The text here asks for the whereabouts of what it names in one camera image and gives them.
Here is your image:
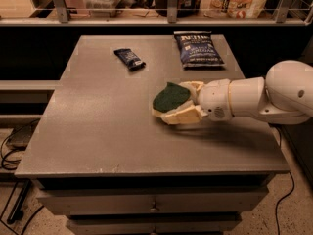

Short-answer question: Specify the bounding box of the black cable right floor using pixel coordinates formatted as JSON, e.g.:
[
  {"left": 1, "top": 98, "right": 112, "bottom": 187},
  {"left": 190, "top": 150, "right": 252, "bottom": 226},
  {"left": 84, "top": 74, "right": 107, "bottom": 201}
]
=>
[{"left": 274, "top": 127, "right": 295, "bottom": 235}]

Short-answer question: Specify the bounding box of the grey shelf rail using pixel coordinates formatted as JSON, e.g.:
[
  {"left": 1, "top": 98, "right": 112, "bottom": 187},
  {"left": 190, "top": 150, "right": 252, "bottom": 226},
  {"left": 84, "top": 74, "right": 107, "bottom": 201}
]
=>
[{"left": 0, "top": 0, "right": 313, "bottom": 27}]

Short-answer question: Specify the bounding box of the green and yellow sponge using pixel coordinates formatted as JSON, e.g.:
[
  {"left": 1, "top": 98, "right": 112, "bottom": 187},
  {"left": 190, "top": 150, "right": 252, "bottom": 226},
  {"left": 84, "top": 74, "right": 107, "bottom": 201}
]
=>
[{"left": 153, "top": 82, "right": 191, "bottom": 113}]

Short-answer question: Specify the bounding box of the clear plastic container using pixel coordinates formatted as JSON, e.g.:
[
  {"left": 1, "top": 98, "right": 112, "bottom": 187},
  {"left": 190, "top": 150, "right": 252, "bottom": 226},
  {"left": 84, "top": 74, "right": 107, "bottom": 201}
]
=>
[{"left": 83, "top": 0, "right": 121, "bottom": 18}]

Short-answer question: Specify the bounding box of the grey drawer cabinet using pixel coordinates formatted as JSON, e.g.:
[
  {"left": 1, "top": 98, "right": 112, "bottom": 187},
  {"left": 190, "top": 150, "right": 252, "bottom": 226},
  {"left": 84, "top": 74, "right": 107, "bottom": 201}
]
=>
[{"left": 16, "top": 35, "right": 289, "bottom": 235}]

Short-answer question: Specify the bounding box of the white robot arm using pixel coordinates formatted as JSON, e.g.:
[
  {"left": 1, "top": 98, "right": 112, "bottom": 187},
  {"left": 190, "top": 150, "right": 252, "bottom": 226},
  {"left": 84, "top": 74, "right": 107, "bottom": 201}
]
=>
[{"left": 153, "top": 61, "right": 313, "bottom": 125}]

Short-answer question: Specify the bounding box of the black cables left floor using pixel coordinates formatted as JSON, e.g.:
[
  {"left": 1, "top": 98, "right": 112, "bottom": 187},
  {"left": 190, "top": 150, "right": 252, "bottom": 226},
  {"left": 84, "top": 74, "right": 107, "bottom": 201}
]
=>
[{"left": 0, "top": 119, "right": 45, "bottom": 235}]

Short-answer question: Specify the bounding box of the colourful snack bag on shelf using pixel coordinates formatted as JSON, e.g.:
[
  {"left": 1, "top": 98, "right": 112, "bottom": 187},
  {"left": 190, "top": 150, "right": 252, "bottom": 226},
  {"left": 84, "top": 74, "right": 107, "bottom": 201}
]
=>
[{"left": 205, "top": 0, "right": 267, "bottom": 19}]

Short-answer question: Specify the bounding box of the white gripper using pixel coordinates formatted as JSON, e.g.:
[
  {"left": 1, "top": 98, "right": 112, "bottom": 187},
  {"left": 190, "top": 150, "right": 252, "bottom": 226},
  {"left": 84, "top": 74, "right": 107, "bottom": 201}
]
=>
[{"left": 161, "top": 79, "right": 233, "bottom": 125}]

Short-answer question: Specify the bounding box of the blue chip bag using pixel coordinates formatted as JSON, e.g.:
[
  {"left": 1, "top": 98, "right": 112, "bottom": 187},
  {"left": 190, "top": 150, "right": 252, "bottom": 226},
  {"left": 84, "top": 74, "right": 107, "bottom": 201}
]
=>
[{"left": 174, "top": 31, "right": 224, "bottom": 69}]

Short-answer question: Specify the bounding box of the dark blue snack bar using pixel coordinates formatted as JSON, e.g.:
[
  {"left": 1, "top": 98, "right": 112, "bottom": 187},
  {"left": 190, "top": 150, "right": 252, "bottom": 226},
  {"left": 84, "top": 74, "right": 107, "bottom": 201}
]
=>
[{"left": 113, "top": 48, "right": 146, "bottom": 71}]

